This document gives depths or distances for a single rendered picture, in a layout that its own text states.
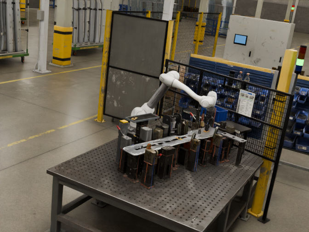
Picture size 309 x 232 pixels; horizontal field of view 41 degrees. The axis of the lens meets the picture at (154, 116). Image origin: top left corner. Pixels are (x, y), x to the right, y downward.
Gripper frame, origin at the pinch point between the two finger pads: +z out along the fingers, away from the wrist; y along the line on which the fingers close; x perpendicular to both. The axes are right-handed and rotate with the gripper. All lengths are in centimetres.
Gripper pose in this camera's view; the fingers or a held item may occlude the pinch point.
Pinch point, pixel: (207, 127)
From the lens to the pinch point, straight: 464.1
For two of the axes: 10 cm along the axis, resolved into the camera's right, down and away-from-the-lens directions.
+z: -1.2, 9.5, 3.0
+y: 7.0, 2.9, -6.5
